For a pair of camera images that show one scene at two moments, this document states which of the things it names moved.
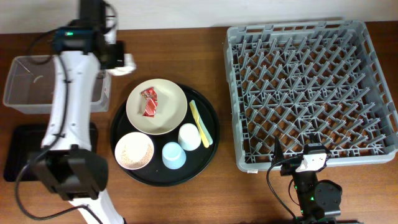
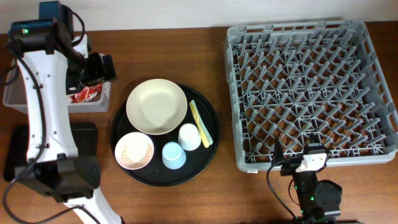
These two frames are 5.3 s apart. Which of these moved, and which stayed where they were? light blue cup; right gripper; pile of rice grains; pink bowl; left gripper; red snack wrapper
Moved: red snack wrapper; left gripper
Stayed: light blue cup; right gripper; pink bowl; pile of rice grains
